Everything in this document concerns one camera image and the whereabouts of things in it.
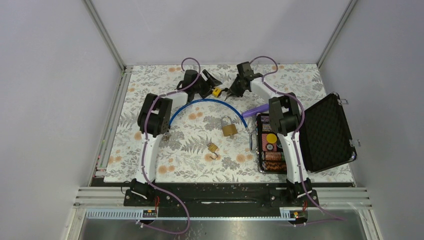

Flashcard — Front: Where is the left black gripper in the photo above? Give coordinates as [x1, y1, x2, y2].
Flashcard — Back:
[192, 70, 221, 99]

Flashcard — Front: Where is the yellow padlock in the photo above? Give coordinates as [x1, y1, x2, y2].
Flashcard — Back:
[211, 87, 229, 98]

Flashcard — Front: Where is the large brass padlock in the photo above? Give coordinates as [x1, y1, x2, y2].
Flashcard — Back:
[220, 116, 238, 138]

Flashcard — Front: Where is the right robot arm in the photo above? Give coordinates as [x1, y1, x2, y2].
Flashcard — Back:
[228, 61, 316, 206]

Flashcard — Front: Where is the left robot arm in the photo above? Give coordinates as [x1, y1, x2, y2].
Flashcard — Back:
[131, 69, 222, 206]

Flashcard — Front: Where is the purple cylinder tool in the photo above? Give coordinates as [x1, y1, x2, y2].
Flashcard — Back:
[241, 103, 269, 118]

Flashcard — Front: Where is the floral table mat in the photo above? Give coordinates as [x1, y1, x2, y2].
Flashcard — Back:
[104, 63, 355, 184]

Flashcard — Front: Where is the small brass padlock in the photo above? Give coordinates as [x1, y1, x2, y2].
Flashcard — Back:
[207, 142, 219, 160]

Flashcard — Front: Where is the yellow round chip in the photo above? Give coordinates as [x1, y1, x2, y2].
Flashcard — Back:
[266, 133, 278, 144]

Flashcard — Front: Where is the black poker chip case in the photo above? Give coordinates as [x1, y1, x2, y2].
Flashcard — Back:
[256, 92, 357, 174]

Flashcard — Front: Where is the blue cable lock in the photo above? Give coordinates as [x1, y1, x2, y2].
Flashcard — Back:
[169, 98, 250, 134]

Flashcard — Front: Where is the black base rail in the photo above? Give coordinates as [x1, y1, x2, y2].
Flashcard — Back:
[123, 182, 319, 218]

